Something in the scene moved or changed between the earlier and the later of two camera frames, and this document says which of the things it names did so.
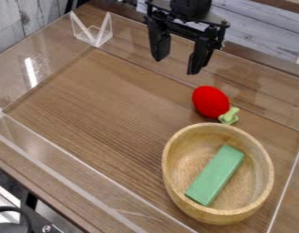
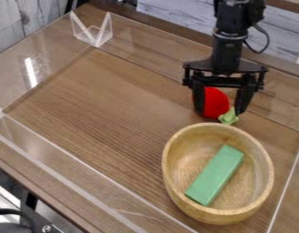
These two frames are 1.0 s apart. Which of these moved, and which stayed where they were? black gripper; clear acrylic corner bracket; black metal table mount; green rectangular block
Moved: black gripper
Stayed: clear acrylic corner bracket; green rectangular block; black metal table mount
